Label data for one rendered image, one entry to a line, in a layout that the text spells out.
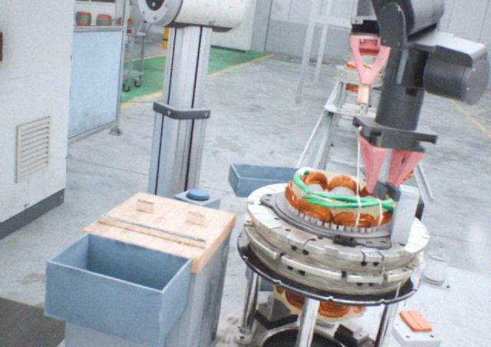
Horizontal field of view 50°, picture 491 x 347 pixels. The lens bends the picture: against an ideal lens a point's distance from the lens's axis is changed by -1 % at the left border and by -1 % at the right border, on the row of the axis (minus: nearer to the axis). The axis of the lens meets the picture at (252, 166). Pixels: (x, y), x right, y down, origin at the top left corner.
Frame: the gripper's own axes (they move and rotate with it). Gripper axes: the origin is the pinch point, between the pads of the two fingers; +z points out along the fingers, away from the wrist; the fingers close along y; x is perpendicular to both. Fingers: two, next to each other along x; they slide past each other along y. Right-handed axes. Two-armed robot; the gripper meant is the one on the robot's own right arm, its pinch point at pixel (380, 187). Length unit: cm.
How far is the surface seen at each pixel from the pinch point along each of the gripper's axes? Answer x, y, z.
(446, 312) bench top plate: 38, 42, 43
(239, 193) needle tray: 40.5, -13.6, 18.1
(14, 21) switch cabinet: 219, -113, 6
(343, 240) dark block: 3.7, -2.2, 10.3
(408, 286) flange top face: 5.8, 11.5, 18.6
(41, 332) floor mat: 128, -74, 122
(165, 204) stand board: 21.4, -29.3, 14.5
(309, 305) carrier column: 3.8, -5.2, 22.2
